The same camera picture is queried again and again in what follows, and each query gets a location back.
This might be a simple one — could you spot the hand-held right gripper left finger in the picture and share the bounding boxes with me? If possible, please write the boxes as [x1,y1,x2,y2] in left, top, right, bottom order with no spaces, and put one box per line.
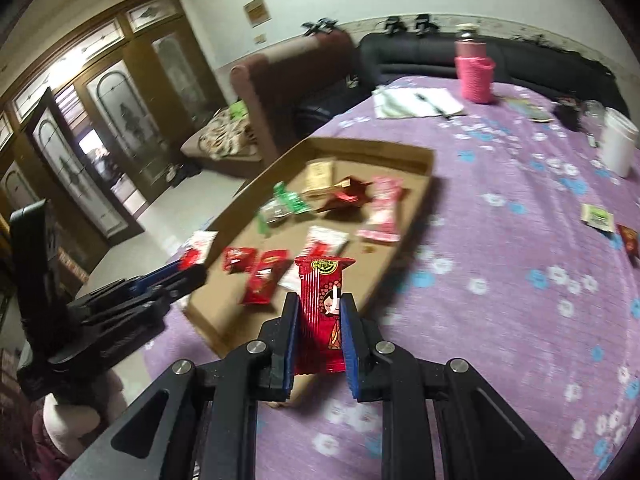
[60,292,299,480]

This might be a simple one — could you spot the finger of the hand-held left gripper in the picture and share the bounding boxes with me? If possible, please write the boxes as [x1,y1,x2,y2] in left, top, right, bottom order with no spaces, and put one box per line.
[82,264,209,362]
[70,261,192,320]

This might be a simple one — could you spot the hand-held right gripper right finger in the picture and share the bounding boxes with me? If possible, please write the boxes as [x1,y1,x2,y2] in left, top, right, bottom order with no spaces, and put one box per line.
[341,292,573,480]

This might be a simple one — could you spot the red cartoon figure snack packet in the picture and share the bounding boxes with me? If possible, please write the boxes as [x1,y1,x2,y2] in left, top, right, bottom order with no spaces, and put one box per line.
[294,256,357,376]

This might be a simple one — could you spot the small red snack packet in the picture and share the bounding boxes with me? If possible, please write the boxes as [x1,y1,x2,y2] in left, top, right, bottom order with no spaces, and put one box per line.
[222,246,257,273]

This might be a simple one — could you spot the shallow cardboard box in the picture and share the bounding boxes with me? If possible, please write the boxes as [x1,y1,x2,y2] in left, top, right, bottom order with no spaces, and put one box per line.
[182,137,436,406]

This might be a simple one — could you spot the white striped snack packet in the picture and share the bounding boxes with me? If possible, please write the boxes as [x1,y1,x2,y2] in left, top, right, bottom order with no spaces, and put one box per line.
[277,226,349,291]

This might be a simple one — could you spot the green twisted candy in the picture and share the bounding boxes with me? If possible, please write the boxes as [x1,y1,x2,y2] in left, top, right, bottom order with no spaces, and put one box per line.
[256,182,312,233]

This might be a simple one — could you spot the pink snack packet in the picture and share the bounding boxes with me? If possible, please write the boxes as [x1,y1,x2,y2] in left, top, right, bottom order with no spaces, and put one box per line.
[356,176,405,243]

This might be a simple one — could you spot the shiny dark red snack packet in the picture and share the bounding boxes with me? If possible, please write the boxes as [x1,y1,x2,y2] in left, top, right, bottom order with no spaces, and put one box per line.
[320,176,373,216]

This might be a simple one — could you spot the yellow snack packet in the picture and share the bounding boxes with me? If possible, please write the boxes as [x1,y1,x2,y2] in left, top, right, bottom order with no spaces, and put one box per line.
[304,160,335,196]

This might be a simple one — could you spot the patterned beige blanket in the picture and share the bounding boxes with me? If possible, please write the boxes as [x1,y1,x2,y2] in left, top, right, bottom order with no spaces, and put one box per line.
[197,102,258,161]

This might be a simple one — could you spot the purple floral tablecloth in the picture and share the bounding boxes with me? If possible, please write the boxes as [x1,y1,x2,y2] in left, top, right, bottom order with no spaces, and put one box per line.
[142,75,640,480]

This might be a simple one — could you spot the wooden glass door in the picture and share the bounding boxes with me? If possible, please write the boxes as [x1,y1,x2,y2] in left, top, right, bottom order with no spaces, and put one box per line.
[0,0,223,271]

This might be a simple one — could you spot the brown armchair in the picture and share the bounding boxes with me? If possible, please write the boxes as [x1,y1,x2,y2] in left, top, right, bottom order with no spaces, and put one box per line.
[180,30,356,178]

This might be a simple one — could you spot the white paper sheets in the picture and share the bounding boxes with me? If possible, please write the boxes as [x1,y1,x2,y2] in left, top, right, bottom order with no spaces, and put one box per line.
[372,86,466,120]

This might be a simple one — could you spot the black pen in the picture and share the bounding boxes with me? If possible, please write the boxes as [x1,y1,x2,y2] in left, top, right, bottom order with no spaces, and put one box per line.
[415,92,451,120]

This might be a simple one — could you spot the green white snack packet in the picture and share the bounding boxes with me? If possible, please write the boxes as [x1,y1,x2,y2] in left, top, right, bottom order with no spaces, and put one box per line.
[581,204,615,232]

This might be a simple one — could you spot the brown red snack packet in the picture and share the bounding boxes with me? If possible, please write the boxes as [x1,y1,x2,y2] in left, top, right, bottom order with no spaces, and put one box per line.
[617,224,640,261]

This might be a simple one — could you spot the green printed booklet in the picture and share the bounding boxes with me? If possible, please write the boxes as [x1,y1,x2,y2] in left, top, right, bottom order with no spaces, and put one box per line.
[505,97,556,123]

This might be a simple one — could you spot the black leather sofa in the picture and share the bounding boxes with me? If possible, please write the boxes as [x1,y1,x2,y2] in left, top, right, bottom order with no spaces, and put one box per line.
[297,32,631,126]

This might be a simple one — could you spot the bottle with pink knitted sleeve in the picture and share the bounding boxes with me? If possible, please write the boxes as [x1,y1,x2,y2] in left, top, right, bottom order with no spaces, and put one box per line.
[454,24,497,105]

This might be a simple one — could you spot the black pouch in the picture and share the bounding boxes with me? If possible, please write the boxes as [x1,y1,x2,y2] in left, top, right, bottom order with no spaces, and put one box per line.
[552,97,583,131]

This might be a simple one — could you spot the clear glass jar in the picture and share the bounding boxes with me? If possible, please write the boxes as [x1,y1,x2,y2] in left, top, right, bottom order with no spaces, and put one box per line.
[580,100,607,148]

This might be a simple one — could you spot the white plastic jar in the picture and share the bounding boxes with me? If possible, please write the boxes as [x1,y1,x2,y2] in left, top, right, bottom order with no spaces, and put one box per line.
[597,107,640,178]

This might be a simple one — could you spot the yellow wall plaque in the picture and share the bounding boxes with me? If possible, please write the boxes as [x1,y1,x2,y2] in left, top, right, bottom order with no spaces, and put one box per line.
[243,0,272,28]

